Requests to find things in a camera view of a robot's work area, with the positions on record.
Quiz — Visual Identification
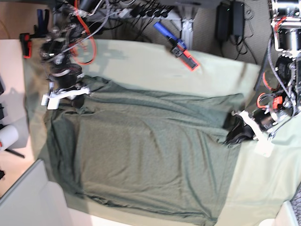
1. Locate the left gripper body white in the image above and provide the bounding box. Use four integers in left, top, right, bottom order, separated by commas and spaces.
232, 110, 274, 157

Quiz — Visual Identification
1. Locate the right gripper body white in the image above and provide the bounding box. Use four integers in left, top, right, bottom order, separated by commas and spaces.
41, 87, 90, 110

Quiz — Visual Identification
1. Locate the green T-shirt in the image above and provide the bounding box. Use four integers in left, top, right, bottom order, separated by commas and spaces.
44, 77, 244, 226

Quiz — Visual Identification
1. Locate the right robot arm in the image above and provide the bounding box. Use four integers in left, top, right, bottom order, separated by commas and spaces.
40, 0, 111, 110

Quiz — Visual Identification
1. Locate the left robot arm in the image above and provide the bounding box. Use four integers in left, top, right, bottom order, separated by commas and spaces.
225, 0, 301, 157

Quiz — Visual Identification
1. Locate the light green table cloth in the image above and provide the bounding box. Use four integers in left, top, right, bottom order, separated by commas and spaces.
23, 39, 301, 226

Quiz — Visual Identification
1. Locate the white cylindrical cup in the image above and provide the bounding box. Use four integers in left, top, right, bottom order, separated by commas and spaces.
0, 125, 19, 152

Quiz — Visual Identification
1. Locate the orange black corner clamp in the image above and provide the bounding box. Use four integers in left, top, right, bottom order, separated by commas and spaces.
19, 33, 32, 58

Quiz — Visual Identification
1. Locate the black stick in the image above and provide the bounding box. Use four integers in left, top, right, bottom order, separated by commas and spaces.
5, 149, 25, 159

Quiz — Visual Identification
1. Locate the blue spring clamp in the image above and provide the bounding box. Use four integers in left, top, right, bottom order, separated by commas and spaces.
33, 9, 49, 38

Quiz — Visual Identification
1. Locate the white bin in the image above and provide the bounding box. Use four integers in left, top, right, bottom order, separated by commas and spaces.
0, 160, 72, 226

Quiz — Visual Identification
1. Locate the blue orange bar clamp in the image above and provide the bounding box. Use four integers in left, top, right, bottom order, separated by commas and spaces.
153, 22, 200, 71

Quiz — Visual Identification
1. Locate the left black power adapter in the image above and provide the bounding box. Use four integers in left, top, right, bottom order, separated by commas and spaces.
215, 3, 230, 42

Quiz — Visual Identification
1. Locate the black power adapter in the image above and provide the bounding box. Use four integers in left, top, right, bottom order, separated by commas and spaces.
215, 3, 230, 42
231, 1, 245, 37

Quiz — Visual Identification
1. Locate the right black power adapter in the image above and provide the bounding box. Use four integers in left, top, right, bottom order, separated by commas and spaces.
231, 1, 245, 37

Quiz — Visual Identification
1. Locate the white power strip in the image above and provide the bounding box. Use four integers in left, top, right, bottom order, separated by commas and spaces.
109, 8, 181, 21

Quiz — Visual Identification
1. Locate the aluminium frame post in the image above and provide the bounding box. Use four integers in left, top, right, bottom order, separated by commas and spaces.
178, 6, 197, 50

